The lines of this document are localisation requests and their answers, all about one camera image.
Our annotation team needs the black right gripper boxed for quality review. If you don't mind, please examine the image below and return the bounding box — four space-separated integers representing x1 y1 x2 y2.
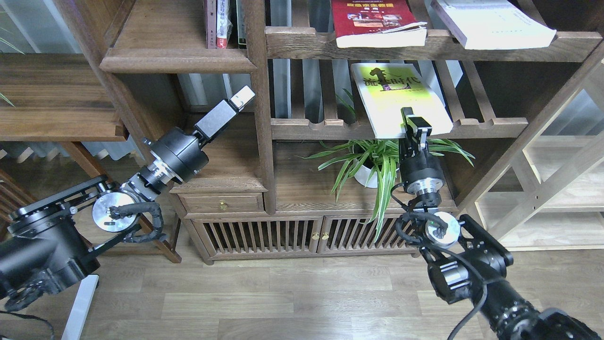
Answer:
399 107 444 195

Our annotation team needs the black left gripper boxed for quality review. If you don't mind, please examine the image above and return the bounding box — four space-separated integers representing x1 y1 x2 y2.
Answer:
142 85 255 195

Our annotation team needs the yellow-green cover book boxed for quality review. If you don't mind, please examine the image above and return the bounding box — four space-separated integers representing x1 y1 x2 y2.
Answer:
350 63 453 138

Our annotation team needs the white cover book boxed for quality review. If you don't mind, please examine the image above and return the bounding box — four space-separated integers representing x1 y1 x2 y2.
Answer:
430 0 557 50

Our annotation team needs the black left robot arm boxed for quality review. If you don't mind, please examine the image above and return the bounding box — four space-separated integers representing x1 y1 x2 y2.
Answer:
0 86 255 312

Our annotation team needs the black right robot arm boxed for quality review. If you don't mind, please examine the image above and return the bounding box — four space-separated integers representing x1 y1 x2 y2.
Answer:
395 107 600 340

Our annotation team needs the light wooden shelf unit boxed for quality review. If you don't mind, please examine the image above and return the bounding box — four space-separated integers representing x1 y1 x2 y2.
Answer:
467 62 604 250

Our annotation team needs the red white upright book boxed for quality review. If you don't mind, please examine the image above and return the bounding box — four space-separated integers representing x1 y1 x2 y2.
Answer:
216 0 232 49

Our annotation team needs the white plant pot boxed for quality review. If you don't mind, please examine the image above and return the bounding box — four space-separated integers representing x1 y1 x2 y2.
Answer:
354 159 379 188

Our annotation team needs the dark upright book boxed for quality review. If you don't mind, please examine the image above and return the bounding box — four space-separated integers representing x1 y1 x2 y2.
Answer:
235 0 247 49

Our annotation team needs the dark wooden bookshelf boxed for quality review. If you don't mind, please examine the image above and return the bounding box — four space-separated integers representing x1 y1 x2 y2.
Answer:
55 0 603 264

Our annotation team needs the pink spine upright book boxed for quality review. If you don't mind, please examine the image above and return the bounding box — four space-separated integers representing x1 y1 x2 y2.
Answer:
203 0 218 49

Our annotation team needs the red cover book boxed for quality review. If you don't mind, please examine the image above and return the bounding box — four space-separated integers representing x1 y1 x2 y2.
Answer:
331 0 427 48

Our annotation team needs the dark wooden side table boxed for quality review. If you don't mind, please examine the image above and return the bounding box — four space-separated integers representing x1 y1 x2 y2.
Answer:
0 53 182 264

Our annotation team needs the dark wooden slatted chair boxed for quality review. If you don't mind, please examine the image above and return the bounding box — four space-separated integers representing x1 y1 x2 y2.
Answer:
0 170 37 241

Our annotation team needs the white metal stand leg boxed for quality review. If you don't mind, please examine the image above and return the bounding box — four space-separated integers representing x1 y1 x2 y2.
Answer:
61 275 99 340

